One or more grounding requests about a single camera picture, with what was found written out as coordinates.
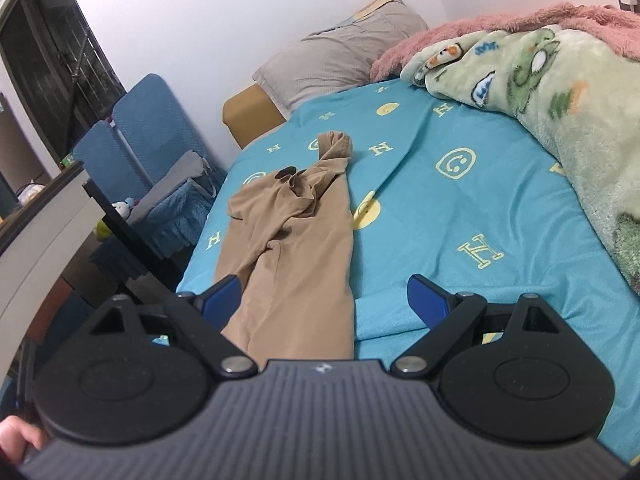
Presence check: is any teal smiley bed sheet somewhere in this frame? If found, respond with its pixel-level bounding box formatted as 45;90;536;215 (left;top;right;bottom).
179;79;639;460

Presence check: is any tan t-shirt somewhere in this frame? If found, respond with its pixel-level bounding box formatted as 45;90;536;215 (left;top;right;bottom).
215;131;355;365

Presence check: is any pink fluffy blanket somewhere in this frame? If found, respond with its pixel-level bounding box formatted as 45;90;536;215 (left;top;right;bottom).
369;1;640;84

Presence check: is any green cartoon fleece blanket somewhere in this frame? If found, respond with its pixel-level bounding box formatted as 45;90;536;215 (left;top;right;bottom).
400;25;639;289

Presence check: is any yellow green toy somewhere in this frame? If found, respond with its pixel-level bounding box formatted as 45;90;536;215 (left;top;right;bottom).
94;220;112;240

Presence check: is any blue covered chair left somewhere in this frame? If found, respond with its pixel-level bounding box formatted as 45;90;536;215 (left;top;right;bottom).
72;120;182;288

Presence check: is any blue covered chair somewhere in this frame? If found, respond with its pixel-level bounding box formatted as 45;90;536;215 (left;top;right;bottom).
72;120;182;288
113;74;226;258

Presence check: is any mustard yellow headboard cushion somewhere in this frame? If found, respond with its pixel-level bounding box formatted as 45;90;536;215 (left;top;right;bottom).
222;84;285;148

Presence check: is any grey folded cloth on chair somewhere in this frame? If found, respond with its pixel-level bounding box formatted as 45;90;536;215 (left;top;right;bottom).
127;151;209;226

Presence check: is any blue covered chair right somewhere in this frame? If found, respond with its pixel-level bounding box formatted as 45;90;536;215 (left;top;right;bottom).
113;74;226;258

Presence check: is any yellow pillow behind grey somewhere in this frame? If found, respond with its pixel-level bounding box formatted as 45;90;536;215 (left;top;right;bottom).
350;0;402;22

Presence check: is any person left hand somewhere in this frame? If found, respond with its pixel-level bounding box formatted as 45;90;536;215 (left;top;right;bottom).
0;415;49;465

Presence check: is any dark window door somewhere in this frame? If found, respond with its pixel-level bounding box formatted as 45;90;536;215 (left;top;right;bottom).
1;0;126;160

